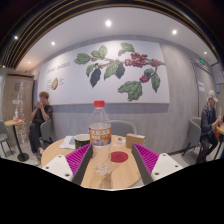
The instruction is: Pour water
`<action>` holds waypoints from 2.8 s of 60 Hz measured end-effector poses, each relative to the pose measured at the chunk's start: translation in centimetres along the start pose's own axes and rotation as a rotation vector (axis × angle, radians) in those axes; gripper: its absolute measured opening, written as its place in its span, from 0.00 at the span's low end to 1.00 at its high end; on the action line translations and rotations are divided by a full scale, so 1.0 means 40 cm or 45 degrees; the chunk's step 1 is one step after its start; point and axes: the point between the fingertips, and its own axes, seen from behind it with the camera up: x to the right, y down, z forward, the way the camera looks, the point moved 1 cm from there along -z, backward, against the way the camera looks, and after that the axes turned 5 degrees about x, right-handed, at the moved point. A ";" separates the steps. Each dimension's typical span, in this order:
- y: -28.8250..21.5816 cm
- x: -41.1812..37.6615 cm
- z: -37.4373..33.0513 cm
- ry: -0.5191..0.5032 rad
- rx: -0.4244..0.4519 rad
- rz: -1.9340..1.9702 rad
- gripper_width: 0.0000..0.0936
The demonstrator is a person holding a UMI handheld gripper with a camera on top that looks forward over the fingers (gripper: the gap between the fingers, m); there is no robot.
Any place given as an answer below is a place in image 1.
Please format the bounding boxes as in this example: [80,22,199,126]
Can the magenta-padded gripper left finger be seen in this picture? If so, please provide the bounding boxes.
[41,143,94,187]

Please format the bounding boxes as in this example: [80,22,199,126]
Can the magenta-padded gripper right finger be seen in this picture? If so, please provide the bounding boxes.
[130,142,184,186]

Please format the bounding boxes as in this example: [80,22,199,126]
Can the clear red-capped drink bottle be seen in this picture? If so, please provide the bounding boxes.
[88,100,113,177]

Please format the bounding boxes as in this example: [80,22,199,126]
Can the black mug, cream inside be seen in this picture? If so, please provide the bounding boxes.
[73,133,91,150]

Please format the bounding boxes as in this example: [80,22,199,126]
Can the white and blue booklet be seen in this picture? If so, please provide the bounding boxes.
[59,135,77,150]

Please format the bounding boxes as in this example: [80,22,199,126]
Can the small brown cardboard box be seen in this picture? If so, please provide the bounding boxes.
[125,132,147,148]

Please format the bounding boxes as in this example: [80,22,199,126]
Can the flat round red coaster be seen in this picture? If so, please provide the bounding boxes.
[110,150,130,164]

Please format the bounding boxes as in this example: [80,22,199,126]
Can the person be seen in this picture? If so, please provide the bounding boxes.
[28,91,54,167]
[195,89,224,164]

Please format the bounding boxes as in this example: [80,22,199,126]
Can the small bottle with red label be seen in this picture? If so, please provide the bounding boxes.
[13,108,20,123]

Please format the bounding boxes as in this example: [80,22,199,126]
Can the white paper door sign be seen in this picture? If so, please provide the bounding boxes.
[197,81,206,93]

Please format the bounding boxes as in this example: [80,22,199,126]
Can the round ceiling spotlights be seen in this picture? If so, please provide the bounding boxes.
[13,19,179,64]

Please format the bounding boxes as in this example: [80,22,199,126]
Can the coffee branch wall mural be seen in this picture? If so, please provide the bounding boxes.
[36,39,171,106]

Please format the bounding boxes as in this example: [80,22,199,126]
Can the small round pedestal table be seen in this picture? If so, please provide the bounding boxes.
[4,118,30,163]
[213,123,224,161]

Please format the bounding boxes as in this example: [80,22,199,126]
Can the wall notice board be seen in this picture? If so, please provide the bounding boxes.
[213,61,224,84]

